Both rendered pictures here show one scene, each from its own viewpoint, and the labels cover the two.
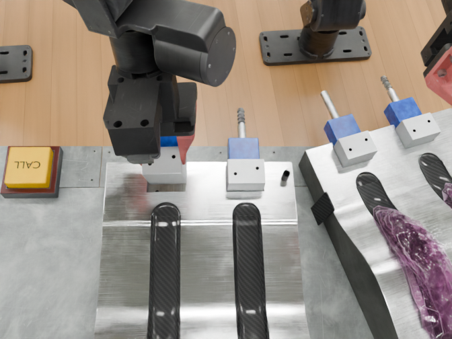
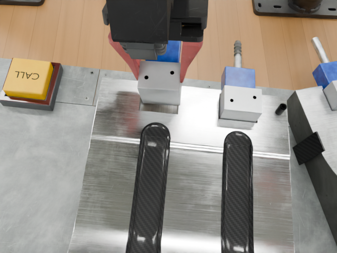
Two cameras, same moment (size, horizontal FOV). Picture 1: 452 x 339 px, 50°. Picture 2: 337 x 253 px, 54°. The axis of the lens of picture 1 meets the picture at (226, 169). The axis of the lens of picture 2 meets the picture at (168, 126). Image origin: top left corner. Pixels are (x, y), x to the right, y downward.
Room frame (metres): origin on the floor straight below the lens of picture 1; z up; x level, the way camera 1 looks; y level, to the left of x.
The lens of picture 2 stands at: (0.04, 0.04, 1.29)
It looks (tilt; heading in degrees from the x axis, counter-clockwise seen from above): 66 degrees down; 6
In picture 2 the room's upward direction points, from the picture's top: 10 degrees clockwise
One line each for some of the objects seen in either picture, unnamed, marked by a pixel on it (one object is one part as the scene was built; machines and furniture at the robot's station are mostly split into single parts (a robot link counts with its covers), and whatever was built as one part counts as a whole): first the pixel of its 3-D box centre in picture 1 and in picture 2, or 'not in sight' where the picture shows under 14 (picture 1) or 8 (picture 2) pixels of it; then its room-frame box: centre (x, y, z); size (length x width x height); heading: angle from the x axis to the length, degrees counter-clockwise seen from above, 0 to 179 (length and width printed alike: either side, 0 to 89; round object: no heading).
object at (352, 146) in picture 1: (340, 126); (329, 71); (0.40, -0.17, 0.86); 0.13 x 0.05 x 0.05; 27
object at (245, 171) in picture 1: (242, 148); (237, 78); (0.32, -0.02, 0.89); 0.13 x 0.05 x 0.05; 10
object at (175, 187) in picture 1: (167, 181); (159, 103); (0.26, 0.08, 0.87); 0.05 x 0.05 x 0.04; 10
